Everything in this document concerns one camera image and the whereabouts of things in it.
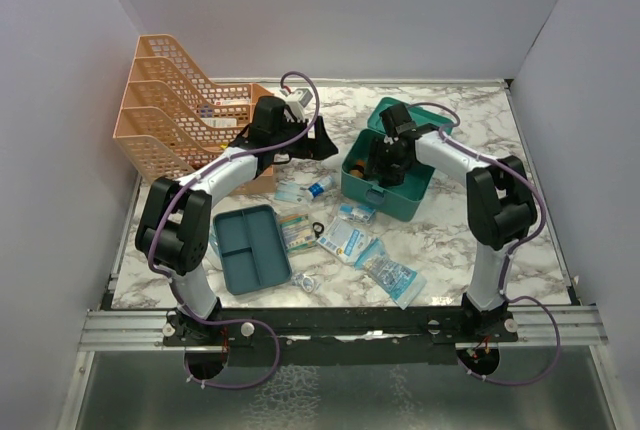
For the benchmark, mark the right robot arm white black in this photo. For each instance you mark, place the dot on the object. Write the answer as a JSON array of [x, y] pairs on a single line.
[[504, 210]]

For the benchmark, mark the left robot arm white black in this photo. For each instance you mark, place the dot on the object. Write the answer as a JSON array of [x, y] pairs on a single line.
[[174, 228]]

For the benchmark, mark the small blue white box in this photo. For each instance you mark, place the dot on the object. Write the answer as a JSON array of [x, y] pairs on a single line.
[[356, 213]]

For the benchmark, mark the clear small plastic packet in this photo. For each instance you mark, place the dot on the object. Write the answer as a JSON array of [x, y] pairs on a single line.
[[304, 282]]

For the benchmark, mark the blue white flat packet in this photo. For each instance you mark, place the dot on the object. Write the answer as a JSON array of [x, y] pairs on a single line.
[[291, 192]]

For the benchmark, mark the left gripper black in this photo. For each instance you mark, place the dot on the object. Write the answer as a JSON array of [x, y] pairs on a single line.
[[319, 147]]

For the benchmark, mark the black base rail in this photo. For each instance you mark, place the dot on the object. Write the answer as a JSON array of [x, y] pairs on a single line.
[[334, 336]]

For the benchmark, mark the green medicine box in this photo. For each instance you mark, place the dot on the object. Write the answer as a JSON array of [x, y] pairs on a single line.
[[399, 202]]

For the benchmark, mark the brown iodine bottle orange cap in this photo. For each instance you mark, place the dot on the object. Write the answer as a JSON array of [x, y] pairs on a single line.
[[358, 170]]

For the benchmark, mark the teal divided tray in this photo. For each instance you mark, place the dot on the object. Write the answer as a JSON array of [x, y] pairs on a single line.
[[251, 249]]

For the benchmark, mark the green orange bandage box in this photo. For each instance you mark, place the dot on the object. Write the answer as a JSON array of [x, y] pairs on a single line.
[[299, 232]]

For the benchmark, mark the white blue gauze pack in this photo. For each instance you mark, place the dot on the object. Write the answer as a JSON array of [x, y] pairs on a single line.
[[344, 241]]

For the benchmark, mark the orange plastic file organizer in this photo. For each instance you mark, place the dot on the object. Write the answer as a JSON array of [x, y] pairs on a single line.
[[173, 120]]

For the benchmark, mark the small bottle blue cap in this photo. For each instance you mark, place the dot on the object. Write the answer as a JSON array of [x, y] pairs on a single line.
[[321, 187]]

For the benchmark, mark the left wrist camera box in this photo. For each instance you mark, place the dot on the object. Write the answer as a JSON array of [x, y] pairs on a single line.
[[297, 101]]

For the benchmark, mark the mask packet under tray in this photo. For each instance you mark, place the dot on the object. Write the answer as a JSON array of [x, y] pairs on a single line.
[[212, 253]]

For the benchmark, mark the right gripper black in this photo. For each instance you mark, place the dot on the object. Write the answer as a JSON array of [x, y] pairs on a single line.
[[390, 177]]

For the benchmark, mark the clear blue swab bag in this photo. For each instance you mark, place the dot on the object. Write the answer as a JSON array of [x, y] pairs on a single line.
[[401, 283]]

